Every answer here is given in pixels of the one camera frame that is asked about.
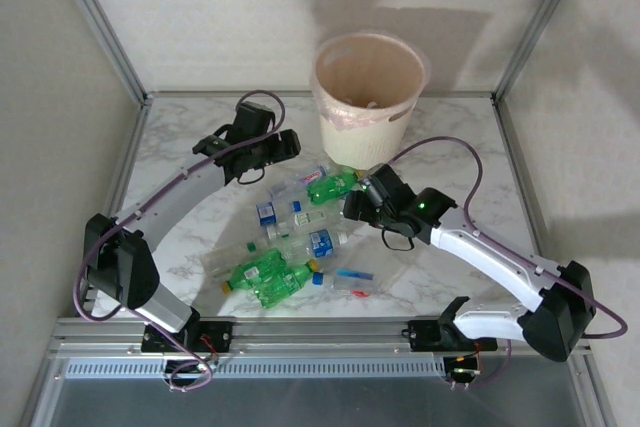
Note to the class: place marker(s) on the small clear bottle white cap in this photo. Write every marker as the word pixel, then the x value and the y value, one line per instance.
pixel 273 232

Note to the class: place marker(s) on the pink translucent bin liner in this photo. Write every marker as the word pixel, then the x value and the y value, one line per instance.
pixel 330 117

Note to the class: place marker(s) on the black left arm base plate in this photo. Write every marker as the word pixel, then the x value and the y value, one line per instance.
pixel 220 334

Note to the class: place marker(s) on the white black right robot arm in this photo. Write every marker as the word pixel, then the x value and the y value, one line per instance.
pixel 490 252

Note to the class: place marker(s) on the cream plastic bin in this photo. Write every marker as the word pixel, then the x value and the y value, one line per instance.
pixel 350 142

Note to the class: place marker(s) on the clear bottle white green label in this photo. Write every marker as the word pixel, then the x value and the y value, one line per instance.
pixel 309 218

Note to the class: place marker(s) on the clear bottle green cap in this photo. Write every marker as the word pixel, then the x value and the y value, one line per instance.
pixel 251 246

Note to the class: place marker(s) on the aluminium frame post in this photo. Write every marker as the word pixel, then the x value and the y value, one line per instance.
pixel 103 27
pixel 539 22

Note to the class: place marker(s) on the clear bottle pink label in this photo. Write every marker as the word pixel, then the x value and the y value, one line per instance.
pixel 311 177

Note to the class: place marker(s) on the clear bottle blue label white cap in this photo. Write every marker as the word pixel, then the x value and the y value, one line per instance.
pixel 321 243

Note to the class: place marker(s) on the aluminium frame rail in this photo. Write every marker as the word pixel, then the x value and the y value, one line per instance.
pixel 596 397
pixel 320 334
pixel 524 172
pixel 40 392
pixel 124 172
pixel 175 94

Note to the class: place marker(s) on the grey metal panel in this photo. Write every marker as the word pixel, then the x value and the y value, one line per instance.
pixel 320 404

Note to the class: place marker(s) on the crushed clear bottle blue cap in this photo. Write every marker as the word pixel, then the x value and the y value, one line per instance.
pixel 355 274

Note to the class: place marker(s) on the green bottle yellow cap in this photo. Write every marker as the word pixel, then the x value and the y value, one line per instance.
pixel 327 189
pixel 280 287

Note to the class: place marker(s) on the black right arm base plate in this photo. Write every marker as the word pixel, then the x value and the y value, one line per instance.
pixel 422 334

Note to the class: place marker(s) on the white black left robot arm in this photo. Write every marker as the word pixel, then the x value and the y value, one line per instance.
pixel 165 207

